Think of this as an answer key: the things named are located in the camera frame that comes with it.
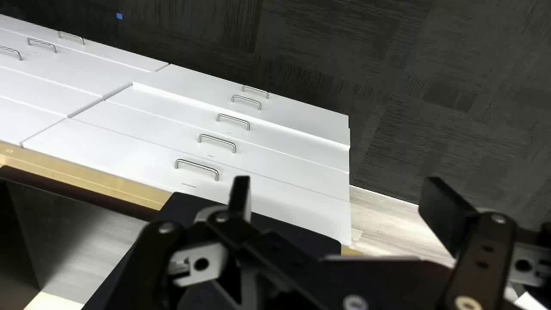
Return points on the white counter drawer unit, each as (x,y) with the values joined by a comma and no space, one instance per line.
(144,139)
(58,75)

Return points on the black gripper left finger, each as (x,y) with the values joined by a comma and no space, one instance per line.
(230,259)

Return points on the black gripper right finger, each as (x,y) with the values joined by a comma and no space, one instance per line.
(483,259)

